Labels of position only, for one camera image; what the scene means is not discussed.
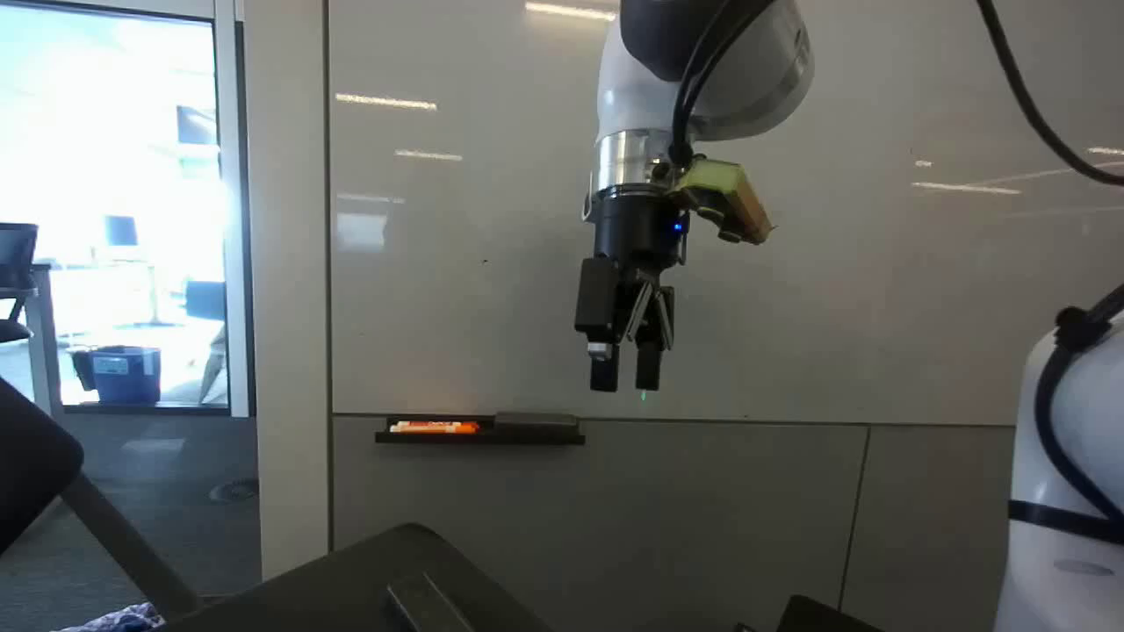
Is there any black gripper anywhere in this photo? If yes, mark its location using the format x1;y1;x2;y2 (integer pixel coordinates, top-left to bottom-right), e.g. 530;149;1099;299
574;188;689;393

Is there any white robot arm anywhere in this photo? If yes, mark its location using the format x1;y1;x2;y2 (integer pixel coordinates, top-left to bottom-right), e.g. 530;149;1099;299
574;0;815;393

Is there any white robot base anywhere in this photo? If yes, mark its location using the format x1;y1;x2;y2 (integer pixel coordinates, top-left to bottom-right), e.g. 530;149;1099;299
994;288;1124;632

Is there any black whiteboard marker tray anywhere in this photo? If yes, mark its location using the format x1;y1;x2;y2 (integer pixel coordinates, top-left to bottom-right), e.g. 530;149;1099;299
375;414;587;445

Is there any orange marker in tray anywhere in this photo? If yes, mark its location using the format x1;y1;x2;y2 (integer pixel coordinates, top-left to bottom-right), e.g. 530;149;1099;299
391;418;481;435

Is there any dark grey chair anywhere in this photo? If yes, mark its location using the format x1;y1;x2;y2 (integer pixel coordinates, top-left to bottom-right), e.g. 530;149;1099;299
0;375;891;632

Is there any glass whiteboard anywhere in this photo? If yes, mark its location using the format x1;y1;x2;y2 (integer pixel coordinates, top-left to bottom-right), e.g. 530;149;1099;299
326;0;1124;425

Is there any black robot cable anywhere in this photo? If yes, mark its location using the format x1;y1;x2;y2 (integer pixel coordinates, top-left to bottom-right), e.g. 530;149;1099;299
974;0;1124;189

